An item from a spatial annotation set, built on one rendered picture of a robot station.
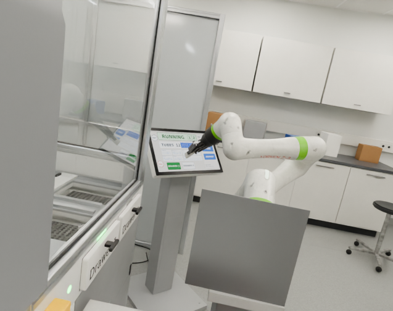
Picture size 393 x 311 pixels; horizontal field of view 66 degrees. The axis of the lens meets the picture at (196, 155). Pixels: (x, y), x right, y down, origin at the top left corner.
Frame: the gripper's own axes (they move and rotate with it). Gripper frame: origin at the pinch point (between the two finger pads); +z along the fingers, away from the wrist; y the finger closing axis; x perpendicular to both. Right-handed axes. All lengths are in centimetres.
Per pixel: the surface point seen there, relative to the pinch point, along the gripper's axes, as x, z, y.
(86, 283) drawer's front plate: 54, -22, 71
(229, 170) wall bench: -39, 139, -171
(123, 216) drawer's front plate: 32, -9, 49
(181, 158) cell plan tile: -4.5, 17.5, -6.8
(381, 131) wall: -46, 24, -368
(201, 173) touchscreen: 5.8, 17.4, -19.6
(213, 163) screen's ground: -0.8, 17.4, -32.3
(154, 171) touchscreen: 3.0, 18.3, 13.3
